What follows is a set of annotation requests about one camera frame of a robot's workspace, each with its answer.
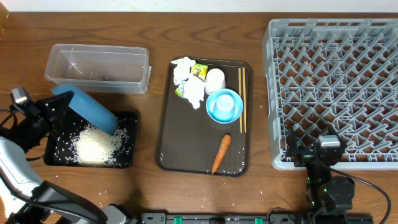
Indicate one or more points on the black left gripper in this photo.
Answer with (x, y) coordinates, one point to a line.
(43, 109)

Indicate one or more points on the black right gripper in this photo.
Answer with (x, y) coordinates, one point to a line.
(305, 156)

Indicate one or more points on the dark blue plate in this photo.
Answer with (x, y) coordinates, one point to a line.
(88, 108)

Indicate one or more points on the orange carrot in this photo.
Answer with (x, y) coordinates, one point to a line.
(223, 147)

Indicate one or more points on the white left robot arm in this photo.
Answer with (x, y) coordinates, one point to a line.
(30, 198)

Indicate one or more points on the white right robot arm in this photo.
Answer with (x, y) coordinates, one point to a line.
(331, 196)

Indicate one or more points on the grey dishwasher rack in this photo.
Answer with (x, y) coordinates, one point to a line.
(333, 72)

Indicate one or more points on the black shallow tray bin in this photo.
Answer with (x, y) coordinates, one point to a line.
(126, 119)

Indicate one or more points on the pile of white rice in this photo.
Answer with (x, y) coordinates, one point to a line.
(89, 146)

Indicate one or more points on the clear plastic bin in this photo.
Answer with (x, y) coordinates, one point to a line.
(100, 68)

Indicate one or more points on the light blue bowl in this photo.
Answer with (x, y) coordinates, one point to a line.
(210, 105)

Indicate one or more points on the light blue cup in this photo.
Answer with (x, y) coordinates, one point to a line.
(224, 106)

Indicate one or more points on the right wooden chopstick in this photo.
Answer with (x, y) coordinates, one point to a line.
(244, 99)

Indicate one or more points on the wooden chopstick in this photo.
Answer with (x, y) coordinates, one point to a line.
(240, 97)
(244, 99)

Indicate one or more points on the brown serving tray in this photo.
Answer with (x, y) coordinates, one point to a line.
(189, 139)

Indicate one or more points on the left wooden chopstick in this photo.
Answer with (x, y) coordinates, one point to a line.
(240, 97)

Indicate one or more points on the pink plastic cup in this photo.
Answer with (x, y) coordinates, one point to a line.
(215, 80)

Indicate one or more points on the crumpled white paper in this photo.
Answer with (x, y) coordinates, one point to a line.
(182, 69)

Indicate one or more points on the yellow green snack wrapper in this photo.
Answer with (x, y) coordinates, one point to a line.
(200, 71)

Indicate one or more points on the crumpled white napkin wrapper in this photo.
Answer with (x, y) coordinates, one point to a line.
(192, 89)

